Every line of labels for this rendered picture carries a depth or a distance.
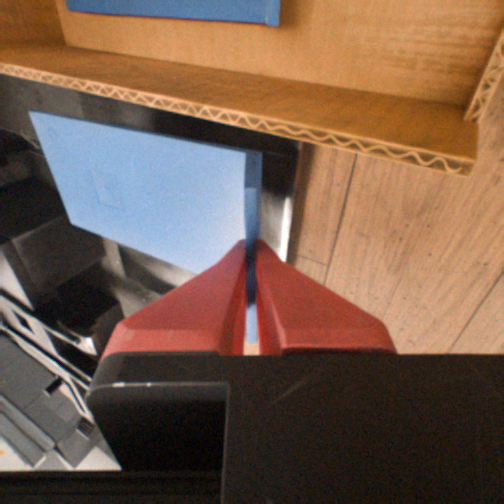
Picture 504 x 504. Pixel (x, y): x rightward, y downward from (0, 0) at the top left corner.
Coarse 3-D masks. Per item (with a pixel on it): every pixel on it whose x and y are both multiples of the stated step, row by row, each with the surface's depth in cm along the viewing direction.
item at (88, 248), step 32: (0, 192) 32; (32, 192) 32; (0, 224) 27; (32, 224) 28; (64, 224) 29; (32, 256) 28; (64, 256) 30; (96, 256) 34; (64, 288) 40; (96, 320) 37
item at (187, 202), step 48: (48, 144) 18; (96, 144) 16; (144, 144) 14; (192, 144) 13; (96, 192) 18; (144, 192) 16; (192, 192) 14; (240, 192) 13; (144, 240) 18; (192, 240) 16
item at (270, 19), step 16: (80, 0) 19; (96, 0) 18; (112, 0) 18; (128, 0) 17; (144, 0) 17; (160, 0) 16; (176, 0) 16; (192, 0) 16; (208, 0) 15; (224, 0) 15; (240, 0) 14; (256, 0) 14; (272, 0) 12; (160, 16) 17; (176, 16) 16; (192, 16) 16; (208, 16) 16; (224, 16) 15; (240, 16) 15; (256, 16) 15; (272, 16) 12
